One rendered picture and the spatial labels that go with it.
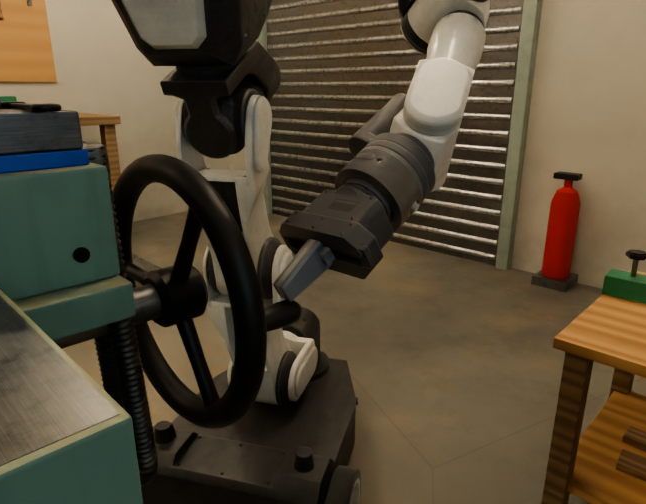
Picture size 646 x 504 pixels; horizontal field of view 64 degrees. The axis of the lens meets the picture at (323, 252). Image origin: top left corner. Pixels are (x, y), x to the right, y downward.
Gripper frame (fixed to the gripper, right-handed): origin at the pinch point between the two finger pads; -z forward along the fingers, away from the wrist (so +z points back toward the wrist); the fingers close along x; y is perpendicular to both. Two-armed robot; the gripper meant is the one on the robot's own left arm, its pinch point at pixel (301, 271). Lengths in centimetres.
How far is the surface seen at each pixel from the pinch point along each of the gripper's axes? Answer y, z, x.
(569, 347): -63, 43, -1
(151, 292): 4.1, -10.4, 9.9
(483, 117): -116, 212, 121
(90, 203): 16.6, -10.8, 3.6
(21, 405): 18.2, -21.5, -15.9
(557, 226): -158, 177, 70
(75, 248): 14.5, -13.7, 3.7
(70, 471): 16.9, -21.7, -19.4
